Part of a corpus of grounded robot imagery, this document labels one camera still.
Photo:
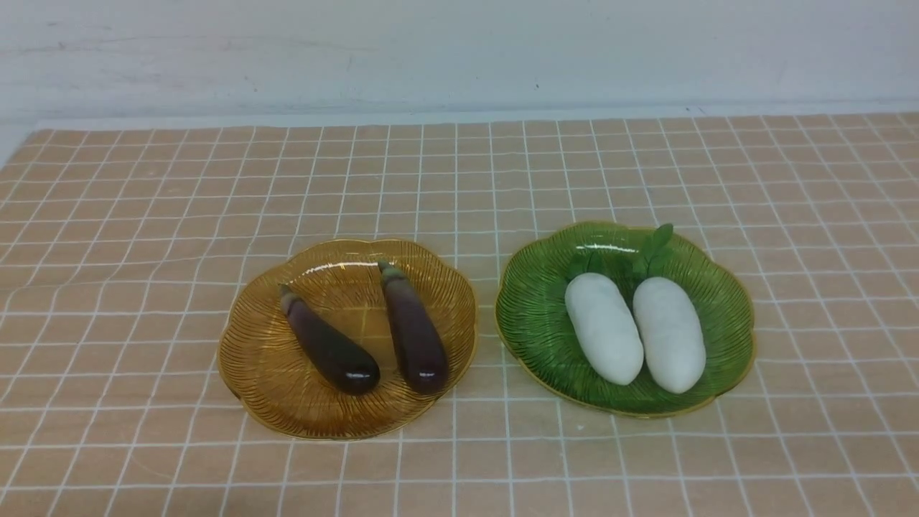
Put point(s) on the checkered beige tablecloth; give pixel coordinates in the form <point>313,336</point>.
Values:
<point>122,252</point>

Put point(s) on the purple eggplant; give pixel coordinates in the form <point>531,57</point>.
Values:
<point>419,350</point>
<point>338,359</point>

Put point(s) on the white radish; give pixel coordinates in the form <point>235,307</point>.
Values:
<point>669,325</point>
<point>605,328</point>

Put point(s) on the amber glass plate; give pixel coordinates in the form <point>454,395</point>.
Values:
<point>262,364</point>

